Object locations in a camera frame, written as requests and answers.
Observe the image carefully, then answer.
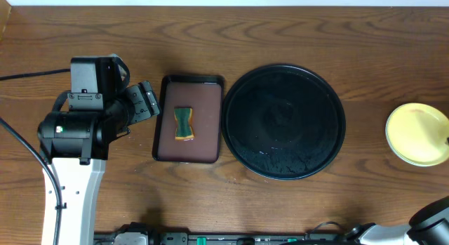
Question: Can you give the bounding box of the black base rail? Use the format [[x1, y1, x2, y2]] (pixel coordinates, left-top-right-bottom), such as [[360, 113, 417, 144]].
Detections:
[[93, 223, 347, 245]]

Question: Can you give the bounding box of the green orange sponge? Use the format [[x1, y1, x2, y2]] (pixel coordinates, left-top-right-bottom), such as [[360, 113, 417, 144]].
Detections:
[[174, 107, 194, 140]]

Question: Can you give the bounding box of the rectangular brown tray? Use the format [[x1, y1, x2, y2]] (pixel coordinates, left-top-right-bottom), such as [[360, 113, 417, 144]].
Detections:
[[152, 74, 224, 164]]

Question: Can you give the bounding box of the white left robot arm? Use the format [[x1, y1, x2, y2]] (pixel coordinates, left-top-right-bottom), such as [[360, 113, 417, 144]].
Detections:
[[38, 81, 159, 244]]

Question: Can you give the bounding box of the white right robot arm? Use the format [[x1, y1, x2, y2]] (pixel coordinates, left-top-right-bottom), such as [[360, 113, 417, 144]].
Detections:
[[342, 197, 448, 245]]

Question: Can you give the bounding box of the yellow plate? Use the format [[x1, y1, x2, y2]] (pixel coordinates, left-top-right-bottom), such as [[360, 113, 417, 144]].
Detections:
[[385, 102, 448, 166]]

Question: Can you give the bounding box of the light blue plate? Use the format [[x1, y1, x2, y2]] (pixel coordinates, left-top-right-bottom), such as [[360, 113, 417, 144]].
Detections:
[[386, 129, 448, 167]]

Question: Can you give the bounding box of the round black tray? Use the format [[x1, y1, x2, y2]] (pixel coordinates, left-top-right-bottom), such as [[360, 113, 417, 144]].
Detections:
[[221, 64, 346, 180]]

